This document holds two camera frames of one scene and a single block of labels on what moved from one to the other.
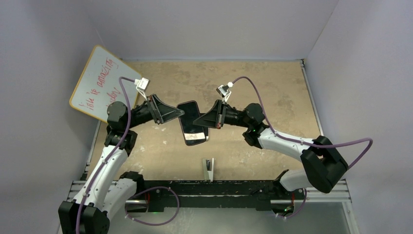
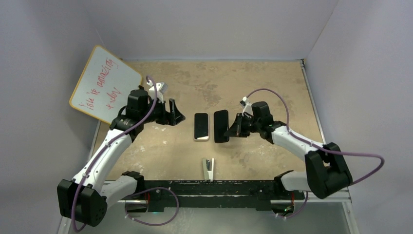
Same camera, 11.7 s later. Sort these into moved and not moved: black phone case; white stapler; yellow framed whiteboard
Moved: black phone case
Not moved: yellow framed whiteboard; white stapler
